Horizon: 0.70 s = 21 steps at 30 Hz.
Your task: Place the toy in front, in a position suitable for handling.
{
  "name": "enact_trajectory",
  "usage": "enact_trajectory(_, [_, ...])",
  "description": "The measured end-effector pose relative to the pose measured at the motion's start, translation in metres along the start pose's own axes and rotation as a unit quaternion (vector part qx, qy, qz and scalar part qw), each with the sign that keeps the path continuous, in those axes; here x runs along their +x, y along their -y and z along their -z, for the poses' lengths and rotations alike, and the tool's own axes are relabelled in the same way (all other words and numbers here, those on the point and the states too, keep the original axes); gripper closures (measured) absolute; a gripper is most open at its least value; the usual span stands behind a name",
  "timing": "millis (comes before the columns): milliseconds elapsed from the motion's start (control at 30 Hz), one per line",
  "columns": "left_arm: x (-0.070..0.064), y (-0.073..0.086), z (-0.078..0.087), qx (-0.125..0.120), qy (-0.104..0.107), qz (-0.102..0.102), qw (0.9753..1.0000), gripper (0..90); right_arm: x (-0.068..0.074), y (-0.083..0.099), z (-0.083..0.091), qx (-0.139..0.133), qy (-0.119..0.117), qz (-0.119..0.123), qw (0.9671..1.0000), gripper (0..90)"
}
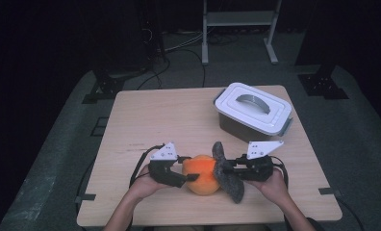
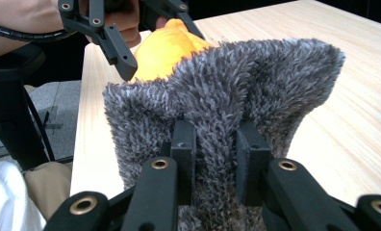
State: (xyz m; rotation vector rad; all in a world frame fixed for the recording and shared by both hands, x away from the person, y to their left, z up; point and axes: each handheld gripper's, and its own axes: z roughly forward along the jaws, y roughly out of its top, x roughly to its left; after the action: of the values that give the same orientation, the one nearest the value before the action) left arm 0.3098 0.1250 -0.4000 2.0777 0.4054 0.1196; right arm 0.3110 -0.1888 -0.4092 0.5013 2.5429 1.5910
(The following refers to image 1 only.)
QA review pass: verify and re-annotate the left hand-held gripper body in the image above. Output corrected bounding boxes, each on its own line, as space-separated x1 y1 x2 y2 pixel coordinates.
148 141 187 189

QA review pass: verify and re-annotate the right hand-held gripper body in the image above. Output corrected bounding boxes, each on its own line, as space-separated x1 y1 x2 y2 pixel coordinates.
241 140 285 182

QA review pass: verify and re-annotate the orange plush toy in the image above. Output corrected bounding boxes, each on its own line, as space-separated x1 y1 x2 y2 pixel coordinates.
182 154 221 196

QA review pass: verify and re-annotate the grey fuzzy cloth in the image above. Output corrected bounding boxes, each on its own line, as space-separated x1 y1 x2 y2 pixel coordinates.
212 141 245 205

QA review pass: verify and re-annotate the smoky transparent storage box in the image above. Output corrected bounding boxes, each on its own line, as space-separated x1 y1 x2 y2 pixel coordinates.
213 88 294 144

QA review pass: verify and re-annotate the person's left hand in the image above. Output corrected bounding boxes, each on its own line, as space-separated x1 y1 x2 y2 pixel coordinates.
129 167 177 200

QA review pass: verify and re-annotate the person's right hand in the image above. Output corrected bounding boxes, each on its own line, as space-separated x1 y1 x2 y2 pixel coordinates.
249 167 291 208

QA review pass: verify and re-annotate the grey tape strip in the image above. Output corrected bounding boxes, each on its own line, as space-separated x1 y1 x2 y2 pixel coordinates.
317 187 343 197
74 192 97 204

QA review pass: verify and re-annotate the black tape floor marking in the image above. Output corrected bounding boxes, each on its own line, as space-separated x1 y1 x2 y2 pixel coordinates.
90 116 110 138

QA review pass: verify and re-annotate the black stand base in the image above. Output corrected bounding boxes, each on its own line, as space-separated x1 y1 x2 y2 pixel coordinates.
81 68 148 105
297 62 350 100

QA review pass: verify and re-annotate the right hand-held gripper cable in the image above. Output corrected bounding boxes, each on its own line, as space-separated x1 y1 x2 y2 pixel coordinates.
269 155 290 189

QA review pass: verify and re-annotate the hand-held gripper cable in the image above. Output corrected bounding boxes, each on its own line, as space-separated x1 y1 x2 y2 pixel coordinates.
269 155 290 189
129 144 164 189

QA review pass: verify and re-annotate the left hand-held gripper cable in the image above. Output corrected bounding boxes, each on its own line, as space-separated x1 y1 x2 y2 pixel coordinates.
129 144 164 189

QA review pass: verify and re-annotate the black floor cable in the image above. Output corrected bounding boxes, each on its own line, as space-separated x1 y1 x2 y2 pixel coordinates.
136 47 209 90

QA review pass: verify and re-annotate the white floor cable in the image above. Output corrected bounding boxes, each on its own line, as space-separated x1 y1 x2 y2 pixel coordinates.
164 32 206 53

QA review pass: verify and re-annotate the white metal stand frame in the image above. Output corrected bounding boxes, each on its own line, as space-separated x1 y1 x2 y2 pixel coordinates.
201 0 283 66

